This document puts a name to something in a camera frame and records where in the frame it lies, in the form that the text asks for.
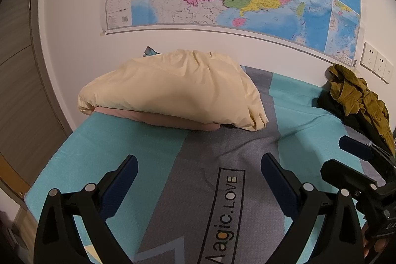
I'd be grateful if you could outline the wooden wardrobe door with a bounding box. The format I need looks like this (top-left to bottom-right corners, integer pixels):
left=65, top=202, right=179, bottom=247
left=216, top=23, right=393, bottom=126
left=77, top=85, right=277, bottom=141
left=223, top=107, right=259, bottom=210
left=0, top=0, right=74, bottom=194

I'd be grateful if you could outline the person's right hand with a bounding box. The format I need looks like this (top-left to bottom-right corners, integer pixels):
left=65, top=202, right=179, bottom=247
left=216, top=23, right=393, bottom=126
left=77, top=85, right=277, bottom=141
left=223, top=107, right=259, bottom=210
left=362, top=221, right=396, bottom=264

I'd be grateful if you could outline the teal and grey bed sheet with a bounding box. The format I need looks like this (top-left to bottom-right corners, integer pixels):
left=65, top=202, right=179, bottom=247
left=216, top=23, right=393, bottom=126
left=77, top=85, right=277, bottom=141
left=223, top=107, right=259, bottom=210
left=25, top=46, right=396, bottom=264

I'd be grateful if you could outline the black garment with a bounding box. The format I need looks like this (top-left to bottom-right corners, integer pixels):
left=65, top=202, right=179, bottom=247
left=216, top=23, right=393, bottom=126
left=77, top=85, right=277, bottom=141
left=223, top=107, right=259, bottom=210
left=317, top=91, right=386, bottom=145

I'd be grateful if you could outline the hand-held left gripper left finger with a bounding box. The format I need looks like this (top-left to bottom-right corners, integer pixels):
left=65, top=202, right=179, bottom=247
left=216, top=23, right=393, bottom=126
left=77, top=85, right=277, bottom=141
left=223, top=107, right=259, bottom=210
left=33, top=154, right=138, bottom=264

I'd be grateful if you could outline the cream jacket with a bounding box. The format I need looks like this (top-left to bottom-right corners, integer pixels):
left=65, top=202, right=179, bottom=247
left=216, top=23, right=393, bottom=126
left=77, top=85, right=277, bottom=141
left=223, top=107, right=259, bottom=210
left=77, top=49, right=269, bottom=131

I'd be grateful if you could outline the olive green garment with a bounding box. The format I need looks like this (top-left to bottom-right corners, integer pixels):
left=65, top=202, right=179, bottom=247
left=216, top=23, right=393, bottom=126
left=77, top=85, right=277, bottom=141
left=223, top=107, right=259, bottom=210
left=328, top=64, right=396, bottom=156

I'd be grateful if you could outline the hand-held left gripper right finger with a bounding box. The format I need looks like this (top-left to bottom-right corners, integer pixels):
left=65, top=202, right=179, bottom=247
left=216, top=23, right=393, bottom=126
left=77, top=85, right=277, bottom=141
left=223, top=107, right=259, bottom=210
left=261, top=153, right=366, bottom=264

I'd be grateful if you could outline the pink garment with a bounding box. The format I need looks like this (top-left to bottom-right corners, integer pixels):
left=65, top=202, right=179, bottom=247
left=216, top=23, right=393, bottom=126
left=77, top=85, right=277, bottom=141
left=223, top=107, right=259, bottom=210
left=93, top=106, right=222, bottom=132

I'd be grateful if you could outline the white wall socket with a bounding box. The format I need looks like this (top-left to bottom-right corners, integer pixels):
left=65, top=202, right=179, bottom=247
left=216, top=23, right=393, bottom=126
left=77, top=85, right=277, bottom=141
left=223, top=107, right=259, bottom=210
left=373, top=50, right=389, bottom=77
left=360, top=41, right=378, bottom=72

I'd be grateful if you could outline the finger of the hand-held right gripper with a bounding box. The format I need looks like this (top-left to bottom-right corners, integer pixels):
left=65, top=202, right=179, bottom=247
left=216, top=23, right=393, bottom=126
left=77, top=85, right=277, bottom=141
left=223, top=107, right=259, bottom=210
left=339, top=136, right=396, bottom=173
left=320, top=159, right=378, bottom=199

